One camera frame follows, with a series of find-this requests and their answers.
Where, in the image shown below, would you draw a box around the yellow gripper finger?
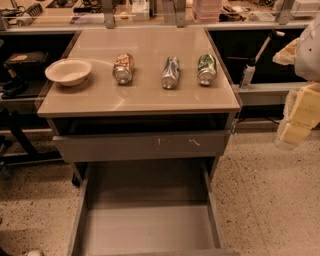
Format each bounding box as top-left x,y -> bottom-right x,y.
278,83 -> 320,146
272,39 -> 298,65

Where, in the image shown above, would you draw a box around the blue silver redbull can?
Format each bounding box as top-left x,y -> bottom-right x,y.
161,56 -> 180,89

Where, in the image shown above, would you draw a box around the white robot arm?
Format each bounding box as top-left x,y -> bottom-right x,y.
272,14 -> 320,150

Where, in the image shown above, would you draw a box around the green can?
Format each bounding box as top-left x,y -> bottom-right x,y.
197,54 -> 217,86

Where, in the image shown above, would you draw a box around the grey drawer cabinet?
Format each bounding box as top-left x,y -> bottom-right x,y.
36,26 -> 243,256

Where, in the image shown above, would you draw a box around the open middle drawer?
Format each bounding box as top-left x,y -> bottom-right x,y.
67,159 -> 240,256

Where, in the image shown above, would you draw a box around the closed top drawer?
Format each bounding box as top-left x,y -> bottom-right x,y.
53,131 -> 230,162

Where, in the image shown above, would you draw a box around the white handheld tool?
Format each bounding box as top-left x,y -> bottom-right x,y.
239,30 -> 285,89

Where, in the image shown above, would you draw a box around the pink stacked trays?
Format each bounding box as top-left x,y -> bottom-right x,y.
192,0 -> 222,23

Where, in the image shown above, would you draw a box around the white bowl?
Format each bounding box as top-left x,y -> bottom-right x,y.
45,58 -> 92,87

